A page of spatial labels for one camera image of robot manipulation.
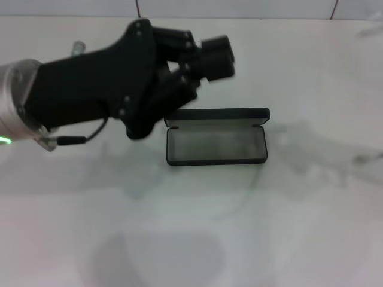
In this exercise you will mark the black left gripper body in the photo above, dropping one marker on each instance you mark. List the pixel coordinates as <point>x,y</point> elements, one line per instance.
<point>89,86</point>

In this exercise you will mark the black glasses case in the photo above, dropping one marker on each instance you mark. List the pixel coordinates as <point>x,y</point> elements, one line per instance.
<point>215,146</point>

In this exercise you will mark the silver cylindrical connector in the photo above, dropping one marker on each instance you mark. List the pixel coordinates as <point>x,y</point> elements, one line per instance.
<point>77,48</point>

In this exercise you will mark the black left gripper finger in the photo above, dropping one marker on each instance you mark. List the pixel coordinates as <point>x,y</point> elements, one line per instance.
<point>220,71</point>
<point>215,49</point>

